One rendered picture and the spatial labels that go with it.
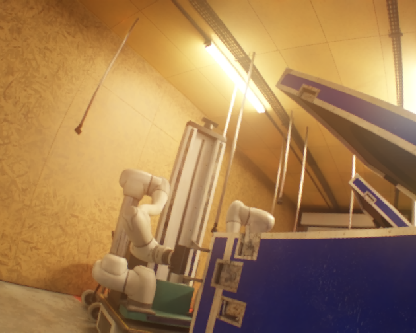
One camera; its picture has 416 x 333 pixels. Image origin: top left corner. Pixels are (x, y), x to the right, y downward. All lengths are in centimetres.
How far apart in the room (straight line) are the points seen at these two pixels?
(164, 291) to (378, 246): 144
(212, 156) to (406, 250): 170
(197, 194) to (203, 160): 25
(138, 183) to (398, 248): 142
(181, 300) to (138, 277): 42
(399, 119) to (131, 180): 143
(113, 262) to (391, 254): 140
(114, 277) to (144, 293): 19
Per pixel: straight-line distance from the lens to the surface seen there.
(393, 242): 79
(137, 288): 169
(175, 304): 197
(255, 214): 189
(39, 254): 323
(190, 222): 205
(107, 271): 169
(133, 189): 172
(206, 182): 210
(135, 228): 121
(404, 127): 91
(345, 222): 840
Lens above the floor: 78
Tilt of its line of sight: 20 degrees up
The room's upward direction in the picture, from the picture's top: 13 degrees clockwise
